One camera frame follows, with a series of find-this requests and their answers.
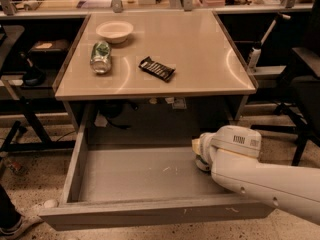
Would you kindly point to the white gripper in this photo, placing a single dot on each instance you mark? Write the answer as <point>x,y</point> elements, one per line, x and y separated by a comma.
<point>204,149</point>

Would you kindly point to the green white 7up can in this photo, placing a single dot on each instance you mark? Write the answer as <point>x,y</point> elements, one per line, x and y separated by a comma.
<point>201,164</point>

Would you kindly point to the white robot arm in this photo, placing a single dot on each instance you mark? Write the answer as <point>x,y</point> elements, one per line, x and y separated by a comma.
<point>231,156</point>

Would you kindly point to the open grey top drawer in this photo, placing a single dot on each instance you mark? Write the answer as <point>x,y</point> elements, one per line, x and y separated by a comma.
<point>141,171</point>

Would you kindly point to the green can lying down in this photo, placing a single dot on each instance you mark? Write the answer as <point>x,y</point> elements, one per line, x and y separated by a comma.
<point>100,60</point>

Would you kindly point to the black snack bar wrapper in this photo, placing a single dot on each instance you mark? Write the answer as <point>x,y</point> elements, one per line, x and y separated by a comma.
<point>156,69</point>

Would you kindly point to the white spray bottle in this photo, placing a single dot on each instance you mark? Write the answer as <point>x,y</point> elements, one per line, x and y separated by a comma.
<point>254,55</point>

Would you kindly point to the black office chair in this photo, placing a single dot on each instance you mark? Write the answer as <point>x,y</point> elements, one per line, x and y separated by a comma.
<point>302,79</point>

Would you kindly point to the white bowl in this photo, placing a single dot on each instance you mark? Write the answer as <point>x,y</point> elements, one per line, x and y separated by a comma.
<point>115,32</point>

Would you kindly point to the black box on shelf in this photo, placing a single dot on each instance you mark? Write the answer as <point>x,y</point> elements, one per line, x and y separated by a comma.
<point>45,51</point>

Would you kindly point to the white sneaker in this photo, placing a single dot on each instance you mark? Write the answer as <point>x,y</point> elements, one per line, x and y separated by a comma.
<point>28,217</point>

